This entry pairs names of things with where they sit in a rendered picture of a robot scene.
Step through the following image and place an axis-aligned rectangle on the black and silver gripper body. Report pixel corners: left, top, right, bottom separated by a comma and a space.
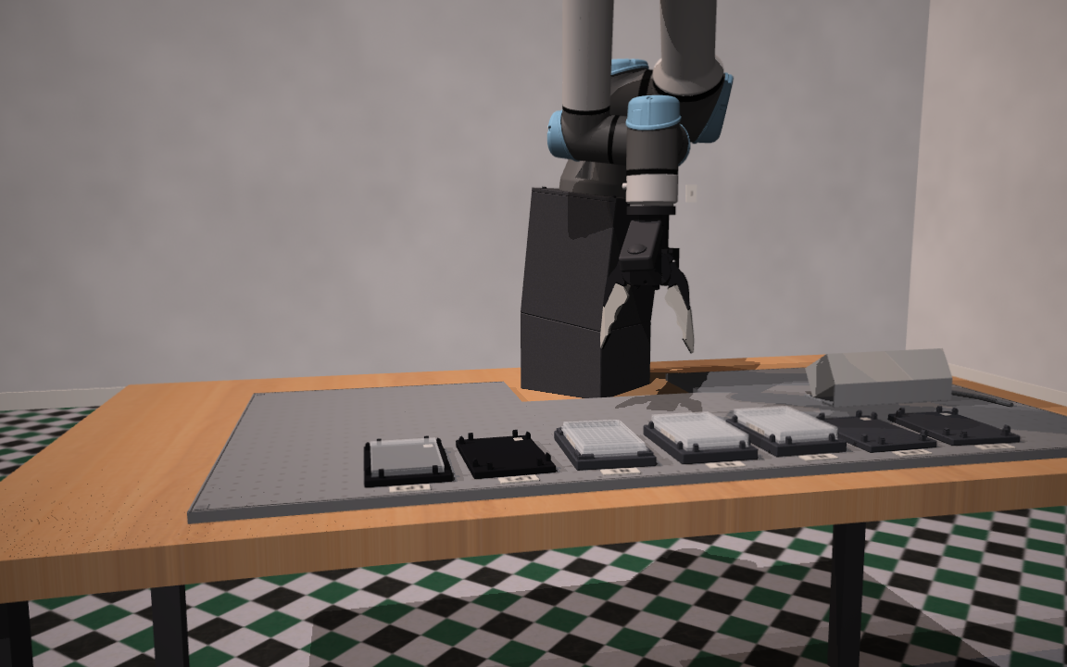
621, 206, 680, 290

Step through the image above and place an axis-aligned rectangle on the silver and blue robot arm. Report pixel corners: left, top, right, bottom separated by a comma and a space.
547, 0, 734, 272

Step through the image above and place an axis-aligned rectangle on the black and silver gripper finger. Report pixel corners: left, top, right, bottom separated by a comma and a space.
665, 261, 694, 354
600, 261, 631, 349

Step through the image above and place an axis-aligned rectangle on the beige operator button panel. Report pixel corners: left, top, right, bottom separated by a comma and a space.
805, 348, 1013, 408

